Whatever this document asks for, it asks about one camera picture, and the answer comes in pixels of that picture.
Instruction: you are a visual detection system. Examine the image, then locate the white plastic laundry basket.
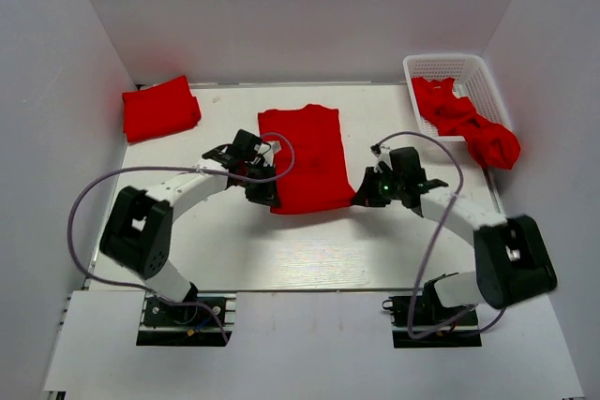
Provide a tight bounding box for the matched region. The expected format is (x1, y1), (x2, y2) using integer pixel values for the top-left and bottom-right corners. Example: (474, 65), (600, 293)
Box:
(403, 53), (513, 142)

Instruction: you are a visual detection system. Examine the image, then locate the red t shirt in basket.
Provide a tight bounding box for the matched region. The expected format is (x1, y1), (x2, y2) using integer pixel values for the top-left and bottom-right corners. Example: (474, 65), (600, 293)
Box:
(412, 77), (521, 170)

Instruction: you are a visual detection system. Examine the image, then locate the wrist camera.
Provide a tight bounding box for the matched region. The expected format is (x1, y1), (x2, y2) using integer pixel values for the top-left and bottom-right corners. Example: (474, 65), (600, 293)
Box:
(259, 141), (281, 166)
(370, 144), (393, 173)

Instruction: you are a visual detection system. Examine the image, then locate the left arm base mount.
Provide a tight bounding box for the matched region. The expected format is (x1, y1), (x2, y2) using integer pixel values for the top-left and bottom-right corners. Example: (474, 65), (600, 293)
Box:
(136, 293), (236, 348)

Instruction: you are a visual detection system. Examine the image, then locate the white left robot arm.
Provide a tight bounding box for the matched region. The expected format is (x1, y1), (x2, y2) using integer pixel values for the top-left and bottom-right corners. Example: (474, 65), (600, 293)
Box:
(99, 129), (290, 324)

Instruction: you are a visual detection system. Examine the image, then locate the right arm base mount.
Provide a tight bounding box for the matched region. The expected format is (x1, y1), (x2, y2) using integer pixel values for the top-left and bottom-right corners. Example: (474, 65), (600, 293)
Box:
(382, 293), (482, 349)

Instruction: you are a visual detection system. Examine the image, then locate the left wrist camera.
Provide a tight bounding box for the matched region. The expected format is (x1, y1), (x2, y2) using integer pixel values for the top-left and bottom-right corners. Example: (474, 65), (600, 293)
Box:
(259, 141), (281, 166)

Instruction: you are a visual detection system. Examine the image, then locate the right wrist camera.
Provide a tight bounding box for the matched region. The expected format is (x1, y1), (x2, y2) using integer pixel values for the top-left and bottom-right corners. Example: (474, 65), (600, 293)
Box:
(370, 144), (393, 173)

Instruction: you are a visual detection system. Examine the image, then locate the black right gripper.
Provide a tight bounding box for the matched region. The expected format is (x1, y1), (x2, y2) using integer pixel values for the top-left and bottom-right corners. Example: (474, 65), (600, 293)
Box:
(352, 167), (406, 208)

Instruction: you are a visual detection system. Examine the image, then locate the red t shirt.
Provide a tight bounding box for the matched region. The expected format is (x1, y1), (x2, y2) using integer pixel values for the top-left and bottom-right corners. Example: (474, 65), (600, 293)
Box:
(122, 76), (202, 143)
(412, 77), (521, 170)
(258, 104), (355, 215)

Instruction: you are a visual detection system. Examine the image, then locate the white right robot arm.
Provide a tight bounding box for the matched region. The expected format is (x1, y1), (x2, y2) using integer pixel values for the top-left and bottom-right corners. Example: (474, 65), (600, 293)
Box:
(351, 145), (558, 324)

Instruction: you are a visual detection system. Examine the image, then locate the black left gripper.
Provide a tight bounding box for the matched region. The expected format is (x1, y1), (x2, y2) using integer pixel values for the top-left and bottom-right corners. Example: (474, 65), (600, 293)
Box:
(240, 161), (281, 208)

